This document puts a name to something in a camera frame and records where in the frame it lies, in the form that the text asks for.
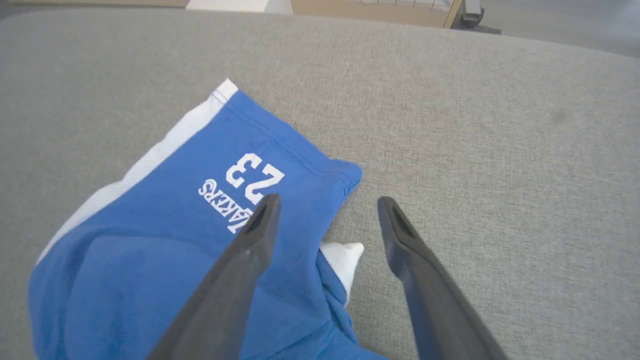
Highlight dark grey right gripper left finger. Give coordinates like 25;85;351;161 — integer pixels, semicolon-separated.
147;193;282;360

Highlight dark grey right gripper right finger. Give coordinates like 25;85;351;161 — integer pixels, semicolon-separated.
377;196;509;360

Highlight blue Lakers 23 shorts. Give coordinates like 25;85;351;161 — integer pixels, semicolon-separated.
27;78;389;360

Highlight grey fabric sofa cushion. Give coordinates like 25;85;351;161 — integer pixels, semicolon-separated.
0;7;640;360

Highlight grey metal post foot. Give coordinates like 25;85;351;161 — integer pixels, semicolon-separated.
460;0;485;28

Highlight wooden frame with grid panel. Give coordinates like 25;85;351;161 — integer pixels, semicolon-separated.
7;0;463;29

